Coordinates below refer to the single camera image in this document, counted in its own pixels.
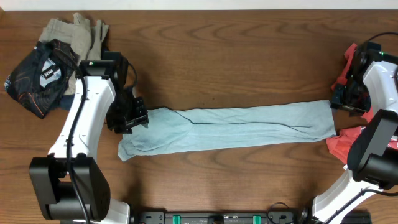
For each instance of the navy blue folded garment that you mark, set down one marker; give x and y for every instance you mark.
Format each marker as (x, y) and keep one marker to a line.
(66, 101)

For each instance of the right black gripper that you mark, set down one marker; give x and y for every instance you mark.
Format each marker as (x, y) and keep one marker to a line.
(336, 101)

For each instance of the red printed t-shirt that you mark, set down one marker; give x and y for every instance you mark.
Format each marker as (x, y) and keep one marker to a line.
(342, 143)

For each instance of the khaki folded pants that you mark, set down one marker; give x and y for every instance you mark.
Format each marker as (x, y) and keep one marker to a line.
(85, 40)

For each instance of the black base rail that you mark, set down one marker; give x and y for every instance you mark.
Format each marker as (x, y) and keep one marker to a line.
(277, 217)

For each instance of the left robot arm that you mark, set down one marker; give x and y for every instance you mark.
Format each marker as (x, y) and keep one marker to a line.
(68, 183)

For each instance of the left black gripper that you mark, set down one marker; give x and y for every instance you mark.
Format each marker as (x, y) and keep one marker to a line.
(140, 117)

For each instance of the black patterned shirt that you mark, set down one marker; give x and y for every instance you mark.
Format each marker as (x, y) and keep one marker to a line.
(40, 80)

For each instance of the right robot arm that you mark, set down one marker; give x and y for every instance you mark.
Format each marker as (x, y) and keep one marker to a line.
(372, 164)

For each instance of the light blue t-shirt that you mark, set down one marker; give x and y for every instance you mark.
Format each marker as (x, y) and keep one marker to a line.
(171, 131)

